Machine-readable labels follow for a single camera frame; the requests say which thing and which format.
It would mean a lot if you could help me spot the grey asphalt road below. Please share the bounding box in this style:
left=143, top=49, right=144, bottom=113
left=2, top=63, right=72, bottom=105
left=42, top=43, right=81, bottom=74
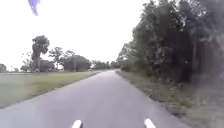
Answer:
left=0, top=69, right=192, bottom=128

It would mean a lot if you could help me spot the group of distant trees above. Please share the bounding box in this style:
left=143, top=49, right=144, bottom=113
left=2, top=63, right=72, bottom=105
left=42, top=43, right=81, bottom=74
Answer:
left=48, top=46, right=120, bottom=73

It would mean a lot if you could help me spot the row of dark trees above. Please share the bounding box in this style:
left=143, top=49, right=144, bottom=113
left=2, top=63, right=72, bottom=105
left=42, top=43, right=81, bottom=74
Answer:
left=116, top=0, right=224, bottom=86

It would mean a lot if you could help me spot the robot's own part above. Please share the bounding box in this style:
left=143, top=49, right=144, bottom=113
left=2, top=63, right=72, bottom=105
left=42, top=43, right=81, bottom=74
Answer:
left=143, top=118, right=157, bottom=128
left=71, top=119, right=83, bottom=128

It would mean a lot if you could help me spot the tall tree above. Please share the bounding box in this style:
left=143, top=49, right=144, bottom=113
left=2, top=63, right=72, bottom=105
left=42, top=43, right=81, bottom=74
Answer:
left=30, top=34, right=51, bottom=73

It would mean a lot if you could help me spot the grass verge with leaves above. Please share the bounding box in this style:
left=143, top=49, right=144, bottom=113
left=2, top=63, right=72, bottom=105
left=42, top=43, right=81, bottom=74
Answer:
left=115, top=69, right=224, bottom=128

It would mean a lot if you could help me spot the grass field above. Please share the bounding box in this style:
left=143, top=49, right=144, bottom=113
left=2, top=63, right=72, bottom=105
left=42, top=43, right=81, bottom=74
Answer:
left=0, top=69, right=107, bottom=110

